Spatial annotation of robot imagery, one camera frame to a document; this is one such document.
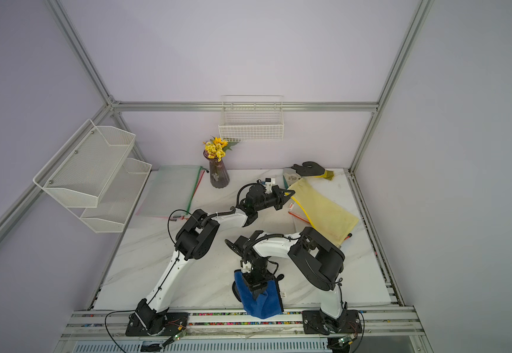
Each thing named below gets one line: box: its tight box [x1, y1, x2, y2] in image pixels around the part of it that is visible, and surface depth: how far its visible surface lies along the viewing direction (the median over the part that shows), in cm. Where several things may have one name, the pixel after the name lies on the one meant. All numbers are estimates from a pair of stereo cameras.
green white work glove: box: [282, 167, 301, 190], surface depth 118 cm
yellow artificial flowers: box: [203, 136, 238, 162], surface depth 97 cm
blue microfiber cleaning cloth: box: [234, 269, 282, 320], surface depth 78 cm
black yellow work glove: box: [290, 161, 335, 181], surface depth 121 cm
